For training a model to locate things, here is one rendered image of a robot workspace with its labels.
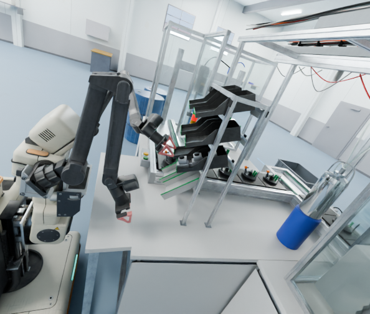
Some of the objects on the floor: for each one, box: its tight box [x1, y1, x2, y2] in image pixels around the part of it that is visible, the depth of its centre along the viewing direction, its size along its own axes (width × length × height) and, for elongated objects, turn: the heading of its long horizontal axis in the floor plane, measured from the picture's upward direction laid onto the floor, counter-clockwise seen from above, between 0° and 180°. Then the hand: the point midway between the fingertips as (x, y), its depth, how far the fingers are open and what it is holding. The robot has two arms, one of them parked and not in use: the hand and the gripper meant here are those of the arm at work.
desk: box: [90, 49, 113, 72], centre depth 905 cm, size 82×160×86 cm, turn 167°
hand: (173, 151), depth 104 cm, fingers open, 9 cm apart
